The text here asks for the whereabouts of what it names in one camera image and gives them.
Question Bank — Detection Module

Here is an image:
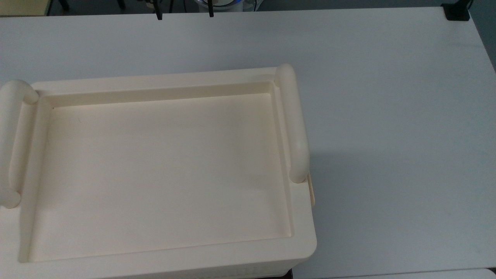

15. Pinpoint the yellowish wooden desk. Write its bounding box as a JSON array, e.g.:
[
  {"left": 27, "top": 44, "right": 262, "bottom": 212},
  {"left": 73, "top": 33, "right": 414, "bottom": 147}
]
[{"left": 0, "top": 0, "right": 53, "bottom": 17}]

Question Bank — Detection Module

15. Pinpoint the cream cabinet top handle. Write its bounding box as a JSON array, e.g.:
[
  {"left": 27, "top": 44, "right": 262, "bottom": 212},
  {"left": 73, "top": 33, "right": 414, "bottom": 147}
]
[{"left": 0, "top": 79, "right": 39, "bottom": 209}]

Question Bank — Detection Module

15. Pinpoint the cream plastic cabinet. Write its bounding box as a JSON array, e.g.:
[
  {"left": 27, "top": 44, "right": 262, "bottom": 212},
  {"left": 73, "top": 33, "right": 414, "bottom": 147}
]
[{"left": 0, "top": 64, "right": 317, "bottom": 279}]

